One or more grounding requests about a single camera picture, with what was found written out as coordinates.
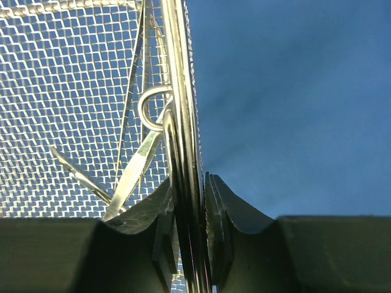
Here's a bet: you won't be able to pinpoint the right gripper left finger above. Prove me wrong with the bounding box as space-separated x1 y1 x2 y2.
1 180 178 292

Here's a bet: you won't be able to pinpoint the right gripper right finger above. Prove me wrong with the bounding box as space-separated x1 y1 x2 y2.
205 173 390 292

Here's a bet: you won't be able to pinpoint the blue surgical wrap cloth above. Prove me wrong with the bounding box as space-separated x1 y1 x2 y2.
188 1 390 217

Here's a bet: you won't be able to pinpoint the wire mesh instrument tray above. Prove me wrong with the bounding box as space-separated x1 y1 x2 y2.
0 0 214 293

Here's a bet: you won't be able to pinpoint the steel surgical instruments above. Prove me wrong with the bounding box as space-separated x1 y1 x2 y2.
51 100 166 222

